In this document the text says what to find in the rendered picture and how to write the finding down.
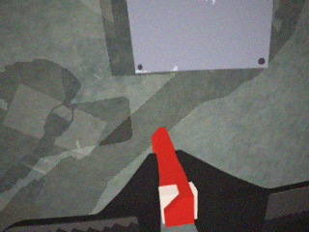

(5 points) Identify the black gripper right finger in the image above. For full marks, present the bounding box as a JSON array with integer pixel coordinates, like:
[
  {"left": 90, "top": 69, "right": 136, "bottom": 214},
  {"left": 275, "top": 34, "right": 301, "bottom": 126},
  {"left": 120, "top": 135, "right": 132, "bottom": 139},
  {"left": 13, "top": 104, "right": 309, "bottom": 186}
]
[{"left": 175, "top": 150, "right": 309, "bottom": 232}]

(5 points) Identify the grey sloped panel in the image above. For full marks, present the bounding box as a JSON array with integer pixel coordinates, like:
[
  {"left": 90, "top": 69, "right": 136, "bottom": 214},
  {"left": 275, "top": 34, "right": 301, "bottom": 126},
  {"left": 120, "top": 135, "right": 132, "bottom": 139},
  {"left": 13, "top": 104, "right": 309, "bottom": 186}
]
[{"left": 126, "top": 0, "right": 273, "bottom": 73}]

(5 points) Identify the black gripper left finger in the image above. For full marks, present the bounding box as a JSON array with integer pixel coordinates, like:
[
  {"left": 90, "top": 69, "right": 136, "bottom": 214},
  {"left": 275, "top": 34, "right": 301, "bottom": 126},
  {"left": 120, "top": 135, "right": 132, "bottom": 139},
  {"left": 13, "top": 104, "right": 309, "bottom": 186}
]
[{"left": 3, "top": 153, "right": 161, "bottom": 232}]

